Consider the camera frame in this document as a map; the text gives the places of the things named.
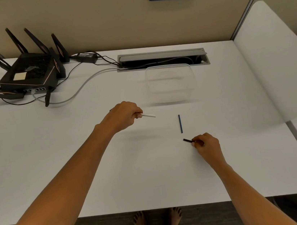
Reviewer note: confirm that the person's left foot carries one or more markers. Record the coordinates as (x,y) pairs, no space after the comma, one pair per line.
(140,222)

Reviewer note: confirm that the black power adapter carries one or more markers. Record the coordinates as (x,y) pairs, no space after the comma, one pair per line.
(86,57)

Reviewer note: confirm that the person's right hand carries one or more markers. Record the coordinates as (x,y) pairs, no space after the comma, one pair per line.
(208,148)

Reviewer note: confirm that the black stick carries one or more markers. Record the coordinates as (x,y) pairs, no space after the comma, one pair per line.
(187,140)

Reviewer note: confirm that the white stick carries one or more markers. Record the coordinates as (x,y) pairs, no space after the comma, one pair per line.
(149,115)

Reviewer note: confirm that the yellow sticky note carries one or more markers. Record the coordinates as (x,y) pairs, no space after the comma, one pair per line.
(20,76)

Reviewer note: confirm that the person's left forearm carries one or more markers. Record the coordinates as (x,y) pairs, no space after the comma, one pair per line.
(55,191)

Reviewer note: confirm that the person's left hand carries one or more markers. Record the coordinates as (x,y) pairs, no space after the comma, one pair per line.
(121,116)

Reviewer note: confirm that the person's left fingers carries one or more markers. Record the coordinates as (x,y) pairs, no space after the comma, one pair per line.
(137,113)

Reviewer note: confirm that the person's foot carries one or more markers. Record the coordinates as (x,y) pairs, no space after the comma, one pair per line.
(140,222)
(175,216)

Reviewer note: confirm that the person's right forearm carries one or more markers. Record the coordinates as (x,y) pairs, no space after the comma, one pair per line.
(246,196)

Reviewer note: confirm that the blue stick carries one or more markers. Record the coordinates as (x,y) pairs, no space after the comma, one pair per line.
(180,124)

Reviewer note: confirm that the person's right foot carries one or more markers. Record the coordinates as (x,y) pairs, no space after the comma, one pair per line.
(175,216)

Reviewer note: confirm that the clear plastic container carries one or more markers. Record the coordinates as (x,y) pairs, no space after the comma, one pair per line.
(171,83)

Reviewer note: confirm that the person's right fingers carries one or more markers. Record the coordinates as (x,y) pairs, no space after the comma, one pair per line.
(197,141)

